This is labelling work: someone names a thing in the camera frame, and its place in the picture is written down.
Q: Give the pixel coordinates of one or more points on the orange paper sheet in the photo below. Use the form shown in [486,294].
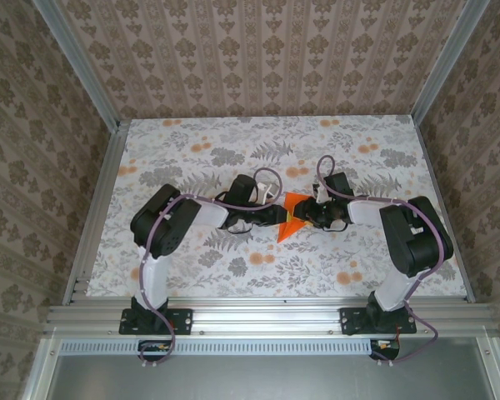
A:
[293,201]

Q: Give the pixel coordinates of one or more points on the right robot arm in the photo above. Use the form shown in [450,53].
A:
[412,233]

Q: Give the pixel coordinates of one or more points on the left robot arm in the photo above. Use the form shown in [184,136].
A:
[166,225]

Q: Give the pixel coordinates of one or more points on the floral patterned table cover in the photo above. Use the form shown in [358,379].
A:
[233,271]

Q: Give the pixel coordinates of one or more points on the grey metal panel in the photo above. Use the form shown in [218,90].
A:
[266,379]

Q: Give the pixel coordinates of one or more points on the white right camera bracket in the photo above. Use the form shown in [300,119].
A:
[318,191]

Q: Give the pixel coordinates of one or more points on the white camera bracket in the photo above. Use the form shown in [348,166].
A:
[266,191]
[318,191]

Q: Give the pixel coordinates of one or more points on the white left camera bracket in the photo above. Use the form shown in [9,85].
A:
[266,191]

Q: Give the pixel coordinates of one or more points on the aluminium frame crossbar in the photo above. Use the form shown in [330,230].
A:
[266,318]

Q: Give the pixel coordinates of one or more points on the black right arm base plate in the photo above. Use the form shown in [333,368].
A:
[350,321]

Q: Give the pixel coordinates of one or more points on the aluminium table side rail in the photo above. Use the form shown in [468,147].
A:
[443,208]
[98,208]

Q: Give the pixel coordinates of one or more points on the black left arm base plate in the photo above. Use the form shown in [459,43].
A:
[183,321]

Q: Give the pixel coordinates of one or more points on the aluminium corner post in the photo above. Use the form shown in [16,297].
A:
[446,62]
[83,71]

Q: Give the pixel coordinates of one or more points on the aluminium lower frame rail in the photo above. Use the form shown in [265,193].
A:
[493,375]
[39,375]

